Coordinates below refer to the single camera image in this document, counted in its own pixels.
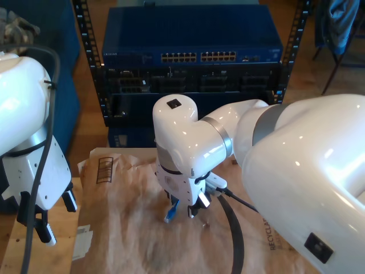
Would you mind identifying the blue network cable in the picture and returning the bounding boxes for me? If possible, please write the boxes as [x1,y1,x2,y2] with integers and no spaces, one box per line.
[164,199,180,224]

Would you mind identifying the brown paper mailer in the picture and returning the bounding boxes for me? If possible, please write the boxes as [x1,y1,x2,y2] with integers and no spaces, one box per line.
[70,147,323,274]

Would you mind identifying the blue chassis under rack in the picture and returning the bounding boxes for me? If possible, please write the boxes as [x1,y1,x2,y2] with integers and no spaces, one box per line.
[107,127,159,148]

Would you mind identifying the blue sofa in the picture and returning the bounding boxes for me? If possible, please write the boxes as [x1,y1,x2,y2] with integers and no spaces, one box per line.
[0,0,81,213]

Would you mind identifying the black rack server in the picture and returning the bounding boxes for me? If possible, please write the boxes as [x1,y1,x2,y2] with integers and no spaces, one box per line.
[104,66,282,94]

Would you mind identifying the camouflage cloth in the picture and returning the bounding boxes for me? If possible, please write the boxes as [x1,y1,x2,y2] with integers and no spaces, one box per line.
[0,7,41,54]

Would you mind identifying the dark metal chair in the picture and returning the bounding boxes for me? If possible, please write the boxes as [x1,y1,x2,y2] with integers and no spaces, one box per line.
[312,17,365,96]

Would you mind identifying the grey blue jacket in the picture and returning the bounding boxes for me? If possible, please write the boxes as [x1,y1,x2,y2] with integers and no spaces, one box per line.
[315,0,360,55]

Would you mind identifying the dark grey camera cable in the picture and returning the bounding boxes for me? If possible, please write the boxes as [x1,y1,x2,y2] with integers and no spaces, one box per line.
[0,45,61,274]

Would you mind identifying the black rack frame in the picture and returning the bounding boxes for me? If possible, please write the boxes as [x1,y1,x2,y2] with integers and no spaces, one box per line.
[71,0,311,128]

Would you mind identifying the blue network switch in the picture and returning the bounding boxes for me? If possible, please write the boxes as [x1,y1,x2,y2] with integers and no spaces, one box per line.
[102,5,284,67]

